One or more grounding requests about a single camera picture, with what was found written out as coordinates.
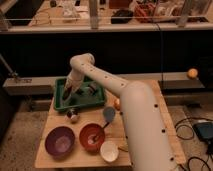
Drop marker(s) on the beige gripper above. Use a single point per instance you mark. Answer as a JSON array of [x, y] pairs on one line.
[[72, 85]]

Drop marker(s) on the dark brown eraser block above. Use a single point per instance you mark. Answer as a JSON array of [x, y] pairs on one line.
[[66, 94]]

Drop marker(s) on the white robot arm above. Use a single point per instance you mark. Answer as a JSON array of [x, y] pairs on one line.
[[147, 136]]

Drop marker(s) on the small brush in tray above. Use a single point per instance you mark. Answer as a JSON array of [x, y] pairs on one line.
[[92, 88]]

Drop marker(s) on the green plastic tray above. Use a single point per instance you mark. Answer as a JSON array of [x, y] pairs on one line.
[[80, 99]]

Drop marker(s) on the blue spoon scoop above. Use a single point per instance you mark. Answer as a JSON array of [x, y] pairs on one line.
[[109, 114]]

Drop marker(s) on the orange ball fruit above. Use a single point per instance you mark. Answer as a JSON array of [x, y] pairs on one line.
[[117, 104]]

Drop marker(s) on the red bowl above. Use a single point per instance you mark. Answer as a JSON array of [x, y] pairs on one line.
[[91, 137]]

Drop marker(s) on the purple bowl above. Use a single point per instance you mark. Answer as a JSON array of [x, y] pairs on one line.
[[60, 142]]

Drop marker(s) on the black bag on shelf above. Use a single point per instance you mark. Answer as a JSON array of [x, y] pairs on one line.
[[121, 16]]

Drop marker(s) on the beige leaf shaped object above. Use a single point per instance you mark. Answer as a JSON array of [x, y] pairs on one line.
[[123, 147]]

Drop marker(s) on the red object on shelf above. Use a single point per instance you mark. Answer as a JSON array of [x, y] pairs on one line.
[[144, 12]]

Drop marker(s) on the orange ball on ledge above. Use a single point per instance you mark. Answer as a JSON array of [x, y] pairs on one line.
[[192, 73]]

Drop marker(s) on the black power adapter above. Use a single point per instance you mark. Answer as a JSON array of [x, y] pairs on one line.
[[204, 130]]

